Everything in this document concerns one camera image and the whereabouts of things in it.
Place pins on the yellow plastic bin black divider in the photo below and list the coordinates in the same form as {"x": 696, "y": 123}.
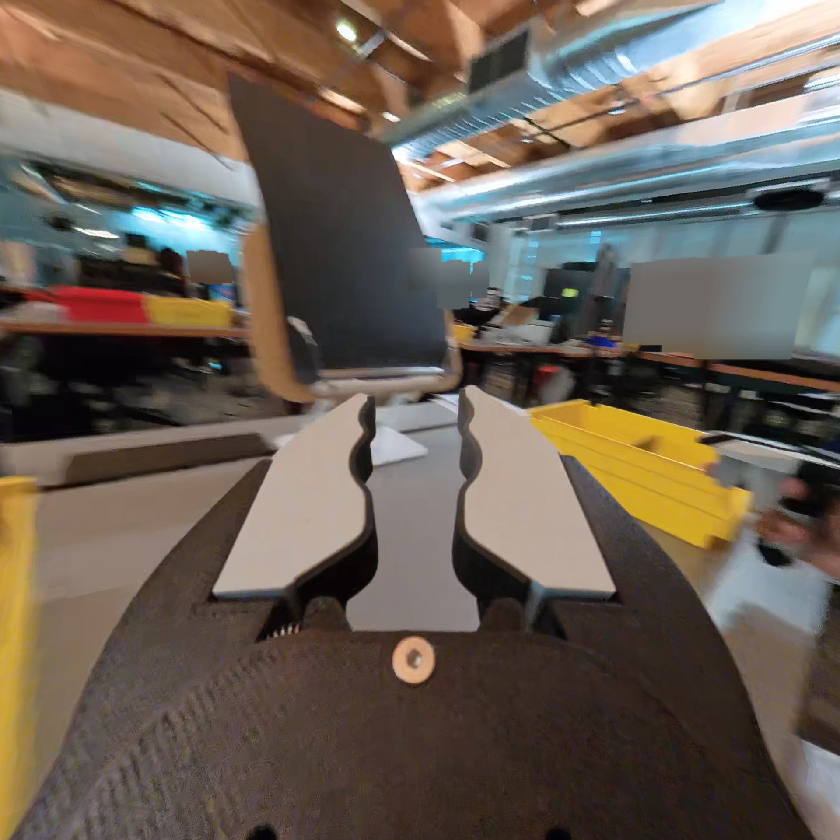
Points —
{"x": 656, "y": 459}

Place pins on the silver ventilation ducts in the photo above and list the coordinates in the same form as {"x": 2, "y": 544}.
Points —
{"x": 590, "y": 170}

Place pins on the wooden workbench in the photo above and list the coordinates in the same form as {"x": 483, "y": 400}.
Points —
{"x": 722, "y": 367}
{"x": 131, "y": 328}

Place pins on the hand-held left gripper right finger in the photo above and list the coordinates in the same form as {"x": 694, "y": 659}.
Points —
{"x": 531, "y": 512}

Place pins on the red storage bin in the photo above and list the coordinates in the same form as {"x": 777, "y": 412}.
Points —
{"x": 98, "y": 305}

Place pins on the white tablet stand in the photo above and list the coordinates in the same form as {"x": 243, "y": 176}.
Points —
{"x": 397, "y": 447}

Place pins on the black board wooden frame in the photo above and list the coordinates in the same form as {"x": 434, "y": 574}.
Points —
{"x": 341, "y": 249}

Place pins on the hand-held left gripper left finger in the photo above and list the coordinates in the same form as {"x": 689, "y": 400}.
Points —
{"x": 295, "y": 512}

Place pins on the black monitor green sticker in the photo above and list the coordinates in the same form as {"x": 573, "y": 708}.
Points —
{"x": 564, "y": 289}

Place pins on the person's right hand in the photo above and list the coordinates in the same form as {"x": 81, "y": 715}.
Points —
{"x": 807, "y": 538}

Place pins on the yellow storage bin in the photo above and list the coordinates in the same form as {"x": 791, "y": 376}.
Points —
{"x": 190, "y": 312}

